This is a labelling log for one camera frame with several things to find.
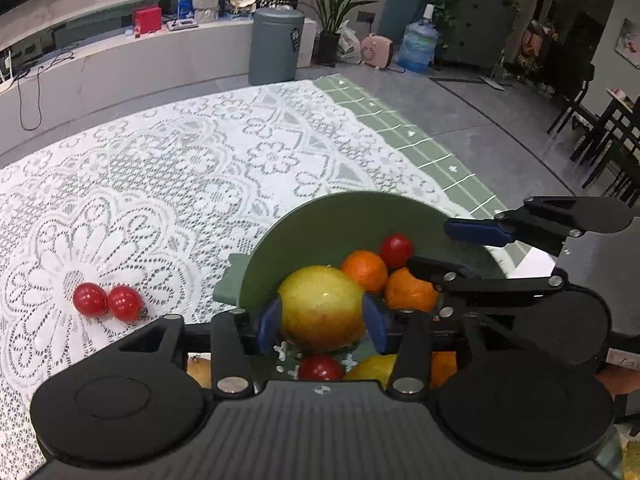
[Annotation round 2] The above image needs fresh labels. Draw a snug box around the red cherry tomato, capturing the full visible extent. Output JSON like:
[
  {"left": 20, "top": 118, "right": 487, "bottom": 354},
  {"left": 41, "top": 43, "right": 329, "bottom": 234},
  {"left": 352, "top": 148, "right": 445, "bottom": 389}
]
[
  {"left": 106, "top": 286, "right": 146, "bottom": 323},
  {"left": 72, "top": 282, "right": 108, "bottom": 317},
  {"left": 298, "top": 354, "right": 345, "bottom": 382},
  {"left": 380, "top": 233, "right": 415, "bottom": 269}
]

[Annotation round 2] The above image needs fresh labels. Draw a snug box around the white lace tablecloth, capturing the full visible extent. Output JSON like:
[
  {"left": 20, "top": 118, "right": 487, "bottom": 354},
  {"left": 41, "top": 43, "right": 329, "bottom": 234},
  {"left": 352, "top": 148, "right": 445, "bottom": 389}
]
[{"left": 0, "top": 80, "right": 496, "bottom": 480}]

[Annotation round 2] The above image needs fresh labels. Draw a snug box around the tall potted plant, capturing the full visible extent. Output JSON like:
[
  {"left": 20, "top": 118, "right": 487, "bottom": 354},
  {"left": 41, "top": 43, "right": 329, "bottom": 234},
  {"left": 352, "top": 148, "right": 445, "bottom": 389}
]
[{"left": 290, "top": 0, "right": 391, "bottom": 67}]

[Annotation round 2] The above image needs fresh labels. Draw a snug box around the green colander bowl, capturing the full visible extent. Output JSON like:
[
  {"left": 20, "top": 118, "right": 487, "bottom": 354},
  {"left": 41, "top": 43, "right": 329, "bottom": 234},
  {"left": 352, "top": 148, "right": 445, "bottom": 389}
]
[{"left": 214, "top": 191, "right": 506, "bottom": 383}]

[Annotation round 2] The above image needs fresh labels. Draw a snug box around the black dining chair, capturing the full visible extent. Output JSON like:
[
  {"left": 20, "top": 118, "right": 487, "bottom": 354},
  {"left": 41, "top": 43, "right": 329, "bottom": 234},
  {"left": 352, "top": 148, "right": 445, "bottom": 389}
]
[
  {"left": 570, "top": 100, "right": 640, "bottom": 201},
  {"left": 547, "top": 62, "right": 596, "bottom": 136}
]

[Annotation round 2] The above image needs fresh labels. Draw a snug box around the black hanging cable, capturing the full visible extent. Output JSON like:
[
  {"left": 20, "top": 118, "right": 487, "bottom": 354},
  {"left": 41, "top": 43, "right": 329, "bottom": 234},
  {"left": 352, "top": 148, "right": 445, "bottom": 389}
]
[{"left": 17, "top": 47, "right": 76, "bottom": 131}]

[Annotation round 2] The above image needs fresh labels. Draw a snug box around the brown kiwi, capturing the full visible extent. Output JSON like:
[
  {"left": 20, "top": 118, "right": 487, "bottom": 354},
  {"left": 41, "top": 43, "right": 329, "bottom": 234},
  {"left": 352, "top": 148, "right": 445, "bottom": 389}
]
[{"left": 186, "top": 355, "right": 213, "bottom": 389}]

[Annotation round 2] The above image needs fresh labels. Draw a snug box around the dark grey drawer cabinet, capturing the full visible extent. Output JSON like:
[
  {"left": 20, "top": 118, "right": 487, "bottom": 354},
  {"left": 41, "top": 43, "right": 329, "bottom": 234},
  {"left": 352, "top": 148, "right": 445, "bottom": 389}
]
[{"left": 440, "top": 0, "right": 518, "bottom": 68}]

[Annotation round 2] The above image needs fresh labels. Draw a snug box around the white curved media console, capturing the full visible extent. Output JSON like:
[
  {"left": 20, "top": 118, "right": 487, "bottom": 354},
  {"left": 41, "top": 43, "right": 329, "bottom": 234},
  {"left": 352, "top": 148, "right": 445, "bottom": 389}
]
[{"left": 0, "top": 0, "right": 318, "bottom": 161}]

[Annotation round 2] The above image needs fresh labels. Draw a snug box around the green grid tablecloth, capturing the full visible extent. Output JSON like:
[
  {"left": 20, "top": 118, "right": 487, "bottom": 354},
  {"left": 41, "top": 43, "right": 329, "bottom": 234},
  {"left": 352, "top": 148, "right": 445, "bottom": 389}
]
[{"left": 315, "top": 74, "right": 556, "bottom": 281}]

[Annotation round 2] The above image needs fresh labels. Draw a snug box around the red box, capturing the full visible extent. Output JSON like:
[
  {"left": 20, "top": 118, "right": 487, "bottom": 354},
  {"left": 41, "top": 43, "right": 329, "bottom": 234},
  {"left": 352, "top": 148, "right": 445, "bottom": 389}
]
[{"left": 132, "top": 6, "right": 163, "bottom": 36}]

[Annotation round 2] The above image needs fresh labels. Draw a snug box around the yellow lemon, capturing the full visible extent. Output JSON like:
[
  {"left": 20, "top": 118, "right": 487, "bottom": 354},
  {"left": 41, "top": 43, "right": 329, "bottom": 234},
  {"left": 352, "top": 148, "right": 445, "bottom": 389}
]
[{"left": 344, "top": 354, "right": 398, "bottom": 382}]

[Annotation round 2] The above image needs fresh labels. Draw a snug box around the grey round trash can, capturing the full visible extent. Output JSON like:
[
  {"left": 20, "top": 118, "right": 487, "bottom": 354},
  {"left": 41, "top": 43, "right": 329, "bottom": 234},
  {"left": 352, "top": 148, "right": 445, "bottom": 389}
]
[{"left": 248, "top": 7, "right": 306, "bottom": 86}]

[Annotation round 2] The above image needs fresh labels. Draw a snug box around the dark dining table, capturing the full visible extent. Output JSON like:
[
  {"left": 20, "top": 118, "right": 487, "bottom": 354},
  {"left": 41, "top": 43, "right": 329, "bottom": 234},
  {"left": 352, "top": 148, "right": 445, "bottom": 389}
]
[{"left": 602, "top": 87, "right": 640, "bottom": 121}]

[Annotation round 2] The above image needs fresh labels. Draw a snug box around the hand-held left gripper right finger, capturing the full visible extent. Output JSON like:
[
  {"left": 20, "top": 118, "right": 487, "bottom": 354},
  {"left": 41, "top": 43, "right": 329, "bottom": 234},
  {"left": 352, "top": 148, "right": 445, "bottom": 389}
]
[{"left": 361, "top": 292, "right": 551, "bottom": 396}]

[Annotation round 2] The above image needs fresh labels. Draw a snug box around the blue water jug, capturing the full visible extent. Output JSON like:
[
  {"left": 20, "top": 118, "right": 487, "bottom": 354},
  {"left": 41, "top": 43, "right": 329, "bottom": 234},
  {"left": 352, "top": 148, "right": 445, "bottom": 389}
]
[{"left": 397, "top": 4, "right": 439, "bottom": 73}]

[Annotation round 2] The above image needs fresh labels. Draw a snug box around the orange tangerine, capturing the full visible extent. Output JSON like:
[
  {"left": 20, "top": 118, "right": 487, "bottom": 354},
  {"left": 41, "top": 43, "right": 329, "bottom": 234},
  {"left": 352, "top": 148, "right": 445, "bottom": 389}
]
[
  {"left": 341, "top": 250, "right": 390, "bottom": 295},
  {"left": 385, "top": 267, "right": 440, "bottom": 312},
  {"left": 429, "top": 351, "right": 459, "bottom": 389}
]

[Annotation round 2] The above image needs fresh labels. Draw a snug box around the framed wall picture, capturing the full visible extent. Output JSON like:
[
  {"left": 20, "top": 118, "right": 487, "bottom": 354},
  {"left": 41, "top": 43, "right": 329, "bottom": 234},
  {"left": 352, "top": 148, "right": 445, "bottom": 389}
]
[{"left": 617, "top": 17, "right": 640, "bottom": 68}]

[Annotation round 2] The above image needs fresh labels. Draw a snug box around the white plastic bag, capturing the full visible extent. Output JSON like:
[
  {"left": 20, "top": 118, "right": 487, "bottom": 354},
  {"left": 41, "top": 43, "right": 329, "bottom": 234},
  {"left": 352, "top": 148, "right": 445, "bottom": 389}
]
[{"left": 336, "top": 21, "right": 362, "bottom": 64}]

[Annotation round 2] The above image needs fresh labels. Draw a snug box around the pink space heater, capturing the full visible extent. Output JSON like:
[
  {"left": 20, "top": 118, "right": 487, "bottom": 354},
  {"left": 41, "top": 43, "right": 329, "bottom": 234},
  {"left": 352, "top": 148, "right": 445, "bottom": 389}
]
[{"left": 360, "top": 32, "right": 397, "bottom": 69}]

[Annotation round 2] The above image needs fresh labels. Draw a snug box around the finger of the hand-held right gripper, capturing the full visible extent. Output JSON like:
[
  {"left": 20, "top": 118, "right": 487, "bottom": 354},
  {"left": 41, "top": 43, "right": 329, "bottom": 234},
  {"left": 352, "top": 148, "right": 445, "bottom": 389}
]
[
  {"left": 443, "top": 195, "right": 634, "bottom": 257},
  {"left": 406, "top": 255, "right": 567, "bottom": 320}
]

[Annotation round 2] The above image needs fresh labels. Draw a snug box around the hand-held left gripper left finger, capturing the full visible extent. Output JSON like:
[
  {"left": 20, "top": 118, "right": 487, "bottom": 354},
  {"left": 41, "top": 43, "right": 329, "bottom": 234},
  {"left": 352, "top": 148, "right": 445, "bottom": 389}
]
[{"left": 116, "top": 296, "right": 285, "bottom": 397}]

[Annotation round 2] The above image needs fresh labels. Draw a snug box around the yellow-green apple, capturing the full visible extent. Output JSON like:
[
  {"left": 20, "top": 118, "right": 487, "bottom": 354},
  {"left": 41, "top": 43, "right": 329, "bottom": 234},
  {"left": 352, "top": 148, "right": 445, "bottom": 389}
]
[{"left": 277, "top": 266, "right": 368, "bottom": 352}]

